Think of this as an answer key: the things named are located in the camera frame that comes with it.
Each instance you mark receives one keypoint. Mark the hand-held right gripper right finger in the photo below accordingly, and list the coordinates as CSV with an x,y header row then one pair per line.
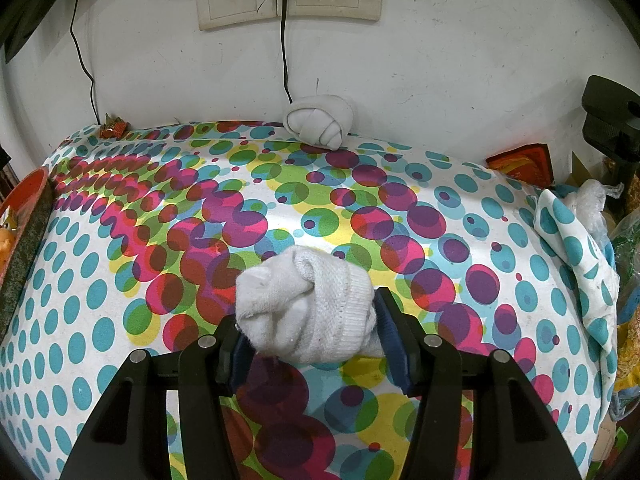
x,y
395,345

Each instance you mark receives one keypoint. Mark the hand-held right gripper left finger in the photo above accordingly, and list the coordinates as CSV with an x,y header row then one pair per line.
x,y
240,365

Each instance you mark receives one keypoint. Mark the white sock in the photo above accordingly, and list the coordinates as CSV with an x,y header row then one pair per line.
x,y
310,305

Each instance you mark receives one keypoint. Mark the red round tray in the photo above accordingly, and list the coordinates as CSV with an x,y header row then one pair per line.
x,y
27,240

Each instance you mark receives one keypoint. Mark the orange rubber toy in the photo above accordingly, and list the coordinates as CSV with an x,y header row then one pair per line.
x,y
5,247

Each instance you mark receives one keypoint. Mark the polka dot tablecloth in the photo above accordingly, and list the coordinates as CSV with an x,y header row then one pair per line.
x,y
150,240

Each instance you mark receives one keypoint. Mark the red orange packet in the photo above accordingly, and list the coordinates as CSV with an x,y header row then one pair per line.
x,y
522,162

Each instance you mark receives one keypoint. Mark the grey-white rolled sock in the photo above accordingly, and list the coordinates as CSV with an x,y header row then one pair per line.
x,y
317,120

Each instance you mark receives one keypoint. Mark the black clamp stand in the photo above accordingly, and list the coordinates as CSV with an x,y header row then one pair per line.
x,y
612,120

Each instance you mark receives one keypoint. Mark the black wall television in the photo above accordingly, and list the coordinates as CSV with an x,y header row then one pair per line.
x,y
30,0

